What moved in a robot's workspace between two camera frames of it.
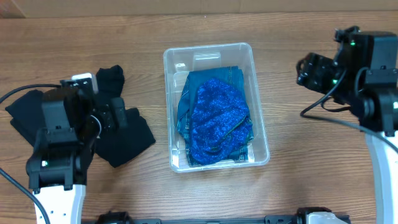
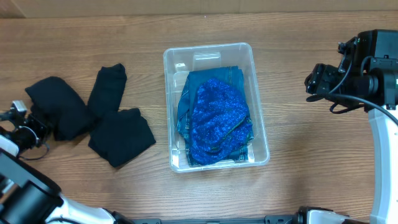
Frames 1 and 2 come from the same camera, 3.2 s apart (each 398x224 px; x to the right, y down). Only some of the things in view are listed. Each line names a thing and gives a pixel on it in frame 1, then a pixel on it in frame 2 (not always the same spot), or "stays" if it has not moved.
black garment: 117,147 stays
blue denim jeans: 232,75 stays
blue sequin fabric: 221,122 stays
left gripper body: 117,112 -> 34,123
